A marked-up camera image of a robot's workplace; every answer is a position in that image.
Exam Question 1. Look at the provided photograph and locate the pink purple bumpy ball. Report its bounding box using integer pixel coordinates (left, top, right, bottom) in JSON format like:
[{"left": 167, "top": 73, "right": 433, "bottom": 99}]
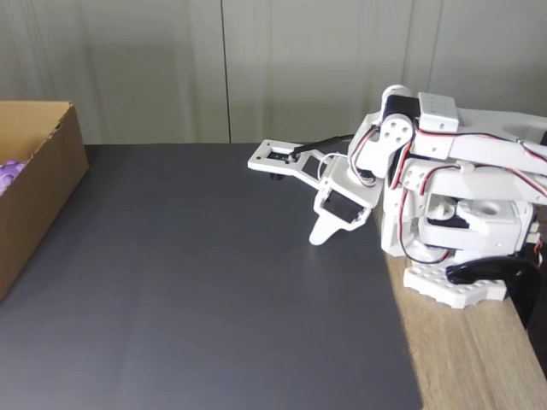
[{"left": 0, "top": 159, "right": 28, "bottom": 197}]

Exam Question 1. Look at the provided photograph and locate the brown cardboard box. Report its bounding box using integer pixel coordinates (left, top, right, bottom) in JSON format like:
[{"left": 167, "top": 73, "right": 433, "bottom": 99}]
[{"left": 0, "top": 101, "right": 91, "bottom": 303}]

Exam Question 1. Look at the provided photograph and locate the black table clamp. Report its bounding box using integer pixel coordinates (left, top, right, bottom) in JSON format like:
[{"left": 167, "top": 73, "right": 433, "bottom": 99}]
[{"left": 445, "top": 255, "right": 544, "bottom": 330}]

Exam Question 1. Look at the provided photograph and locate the dark grey table mat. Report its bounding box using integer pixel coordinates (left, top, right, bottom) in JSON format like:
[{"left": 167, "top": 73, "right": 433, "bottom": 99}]
[{"left": 0, "top": 143, "right": 424, "bottom": 410}]

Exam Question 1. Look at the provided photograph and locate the black camera cable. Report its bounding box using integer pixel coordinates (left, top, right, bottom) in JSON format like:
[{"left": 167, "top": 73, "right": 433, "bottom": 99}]
[{"left": 290, "top": 133, "right": 356, "bottom": 160}]

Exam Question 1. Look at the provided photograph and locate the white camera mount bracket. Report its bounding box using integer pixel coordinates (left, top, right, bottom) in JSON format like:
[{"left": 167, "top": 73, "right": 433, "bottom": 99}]
[{"left": 247, "top": 139, "right": 341, "bottom": 191}]

